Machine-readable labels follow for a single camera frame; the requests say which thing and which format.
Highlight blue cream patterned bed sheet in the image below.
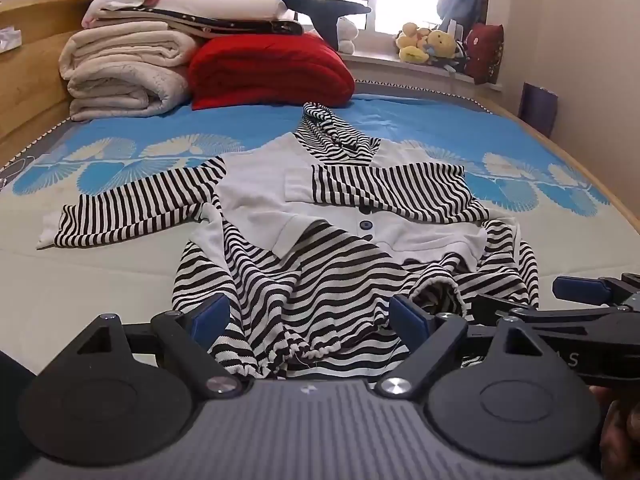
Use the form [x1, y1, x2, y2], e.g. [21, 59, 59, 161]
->
[0, 91, 640, 376]

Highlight tissue box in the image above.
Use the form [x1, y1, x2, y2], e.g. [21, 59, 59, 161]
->
[0, 27, 24, 54]

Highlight yellow plush toy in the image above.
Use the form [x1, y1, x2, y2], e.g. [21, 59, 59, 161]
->
[427, 30, 460, 62]
[395, 22, 432, 64]

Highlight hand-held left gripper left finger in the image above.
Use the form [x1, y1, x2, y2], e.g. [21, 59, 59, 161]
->
[75, 292, 246, 401]

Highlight person's right hand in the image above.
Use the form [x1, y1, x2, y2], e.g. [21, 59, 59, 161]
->
[590, 385, 640, 480]

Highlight red folded blanket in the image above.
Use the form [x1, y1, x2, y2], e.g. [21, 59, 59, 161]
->
[189, 31, 356, 111]

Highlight cream folded blanket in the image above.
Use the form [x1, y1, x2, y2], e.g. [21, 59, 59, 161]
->
[67, 65, 193, 122]
[59, 21, 203, 81]

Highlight dark red cushion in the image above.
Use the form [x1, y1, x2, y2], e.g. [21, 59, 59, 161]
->
[467, 22, 506, 86]

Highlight black white striped hooded garment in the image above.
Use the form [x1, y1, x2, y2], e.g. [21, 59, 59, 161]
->
[36, 101, 541, 381]

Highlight small white plush toy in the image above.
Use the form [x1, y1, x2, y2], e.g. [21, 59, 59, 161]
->
[336, 16, 359, 55]

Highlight dark patterned cloth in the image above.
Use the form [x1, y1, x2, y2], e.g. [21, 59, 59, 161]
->
[100, 7, 304, 39]

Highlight white folded quilt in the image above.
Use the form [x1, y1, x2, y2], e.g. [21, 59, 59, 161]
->
[82, 0, 291, 27]

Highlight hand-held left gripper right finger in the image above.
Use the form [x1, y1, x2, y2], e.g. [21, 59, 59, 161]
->
[375, 294, 551, 401]

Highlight purple paper bag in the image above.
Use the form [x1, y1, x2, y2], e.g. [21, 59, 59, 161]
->
[518, 81, 559, 138]

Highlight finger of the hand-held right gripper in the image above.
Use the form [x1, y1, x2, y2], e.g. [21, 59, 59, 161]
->
[472, 294, 640, 340]
[552, 272, 640, 310]

